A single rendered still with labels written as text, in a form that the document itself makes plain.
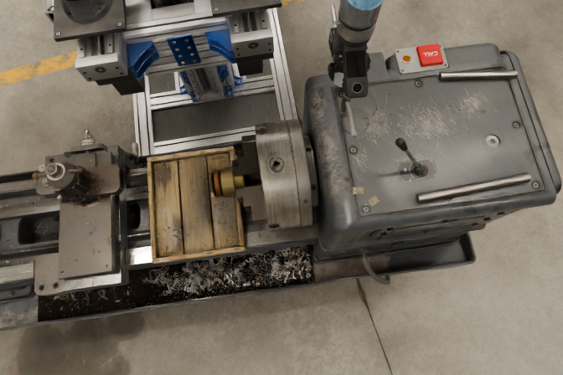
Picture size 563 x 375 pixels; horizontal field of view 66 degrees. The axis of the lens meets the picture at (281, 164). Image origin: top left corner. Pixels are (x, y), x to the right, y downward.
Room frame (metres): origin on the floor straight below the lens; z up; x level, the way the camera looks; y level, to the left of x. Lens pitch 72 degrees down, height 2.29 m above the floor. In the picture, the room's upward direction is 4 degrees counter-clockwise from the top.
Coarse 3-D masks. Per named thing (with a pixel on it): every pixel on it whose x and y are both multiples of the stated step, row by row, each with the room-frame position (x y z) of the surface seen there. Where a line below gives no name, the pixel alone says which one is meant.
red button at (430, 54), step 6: (420, 48) 0.63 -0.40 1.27; (426, 48) 0.63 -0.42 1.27; (432, 48) 0.63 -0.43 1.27; (438, 48) 0.63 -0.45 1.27; (420, 54) 0.61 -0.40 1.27; (426, 54) 0.61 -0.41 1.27; (432, 54) 0.61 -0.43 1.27; (438, 54) 0.61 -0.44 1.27; (420, 60) 0.60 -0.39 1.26; (426, 60) 0.59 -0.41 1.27; (432, 60) 0.59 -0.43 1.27; (438, 60) 0.59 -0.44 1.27
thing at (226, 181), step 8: (224, 168) 0.38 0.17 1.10; (216, 176) 0.36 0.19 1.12; (224, 176) 0.35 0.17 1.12; (232, 176) 0.35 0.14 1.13; (240, 176) 0.35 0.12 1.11; (216, 184) 0.33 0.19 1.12; (224, 184) 0.33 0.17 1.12; (232, 184) 0.33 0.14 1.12; (240, 184) 0.33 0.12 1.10; (216, 192) 0.31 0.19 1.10; (224, 192) 0.31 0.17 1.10; (232, 192) 0.31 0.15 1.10
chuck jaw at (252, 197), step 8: (240, 192) 0.31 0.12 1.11; (248, 192) 0.31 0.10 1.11; (256, 192) 0.30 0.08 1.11; (240, 200) 0.29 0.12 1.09; (248, 200) 0.28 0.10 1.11; (256, 200) 0.28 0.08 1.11; (248, 208) 0.26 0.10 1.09; (256, 208) 0.25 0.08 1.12; (264, 208) 0.25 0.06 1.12; (256, 216) 0.23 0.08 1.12; (264, 216) 0.23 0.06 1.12; (256, 224) 0.22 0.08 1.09; (272, 224) 0.21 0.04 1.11
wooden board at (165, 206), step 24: (168, 168) 0.47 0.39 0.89; (192, 168) 0.46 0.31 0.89; (216, 168) 0.45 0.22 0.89; (168, 192) 0.38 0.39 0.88; (192, 192) 0.38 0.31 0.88; (168, 216) 0.30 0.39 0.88; (192, 216) 0.29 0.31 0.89; (240, 216) 0.28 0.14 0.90; (168, 240) 0.22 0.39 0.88; (192, 240) 0.21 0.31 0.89; (216, 240) 0.21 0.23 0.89; (240, 240) 0.20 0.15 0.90
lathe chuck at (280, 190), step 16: (256, 128) 0.47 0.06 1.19; (272, 128) 0.46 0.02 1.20; (256, 144) 0.40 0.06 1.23; (272, 144) 0.40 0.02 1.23; (288, 144) 0.39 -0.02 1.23; (288, 160) 0.35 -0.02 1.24; (272, 176) 0.31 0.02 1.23; (288, 176) 0.31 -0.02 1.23; (272, 192) 0.27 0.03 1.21; (288, 192) 0.27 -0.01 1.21; (272, 208) 0.24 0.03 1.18; (288, 208) 0.23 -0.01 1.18; (288, 224) 0.20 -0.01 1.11
